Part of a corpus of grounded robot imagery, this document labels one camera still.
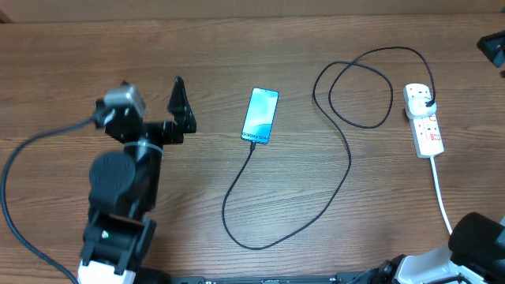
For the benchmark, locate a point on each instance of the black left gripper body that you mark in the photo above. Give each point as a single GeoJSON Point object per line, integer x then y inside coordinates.
{"type": "Point", "coordinates": [163, 133]}

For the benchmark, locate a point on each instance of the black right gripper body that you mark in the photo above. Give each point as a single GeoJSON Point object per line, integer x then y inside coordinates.
{"type": "Point", "coordinates": [502, 60]}

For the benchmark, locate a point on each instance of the white power strip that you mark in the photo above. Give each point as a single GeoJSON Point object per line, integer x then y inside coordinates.
{"type": "Point", "coordinates": [425, 131]}

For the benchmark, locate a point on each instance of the blue screen smartphone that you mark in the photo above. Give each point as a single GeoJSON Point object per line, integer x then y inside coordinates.
{"type": "Point", "coordinates": [260, 115]}

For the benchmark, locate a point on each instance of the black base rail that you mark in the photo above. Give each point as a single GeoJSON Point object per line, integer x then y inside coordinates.
{"type": "Point", "coordinates": [339, 278]}

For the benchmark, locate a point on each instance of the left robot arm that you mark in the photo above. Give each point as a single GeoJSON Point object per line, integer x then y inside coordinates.
{"type": "Point", "coordinates": [124, 185]}

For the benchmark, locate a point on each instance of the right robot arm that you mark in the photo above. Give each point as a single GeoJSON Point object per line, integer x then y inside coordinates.
{"type": "Point", "coordinates": [475, 250]}

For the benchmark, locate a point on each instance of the white charger plug adapter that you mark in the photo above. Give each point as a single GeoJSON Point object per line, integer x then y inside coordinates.
{"type": "Point", "coordinates": [417, 108]}

